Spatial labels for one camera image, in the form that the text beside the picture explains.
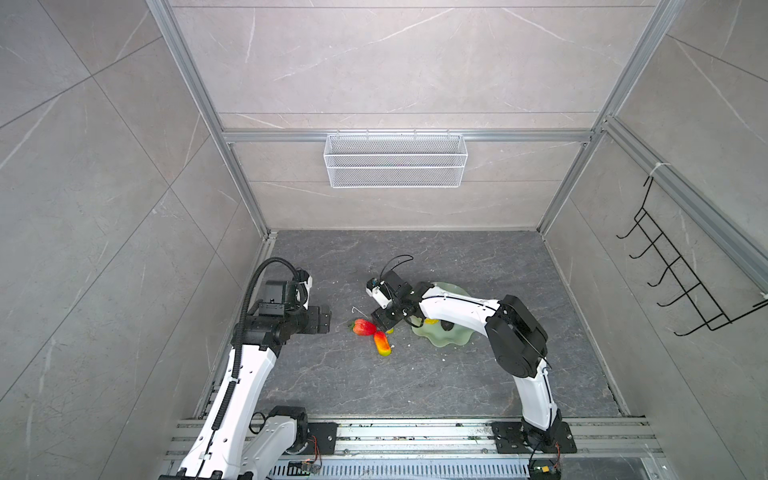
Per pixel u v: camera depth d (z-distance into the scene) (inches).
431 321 35.7
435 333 35.8
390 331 36.1
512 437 29.2
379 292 29.9
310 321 26.5
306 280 27.3
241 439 16.5
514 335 21.2
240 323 19.3
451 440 29.4
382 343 34.3
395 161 39.6
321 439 28.9
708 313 23.7
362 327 35.4
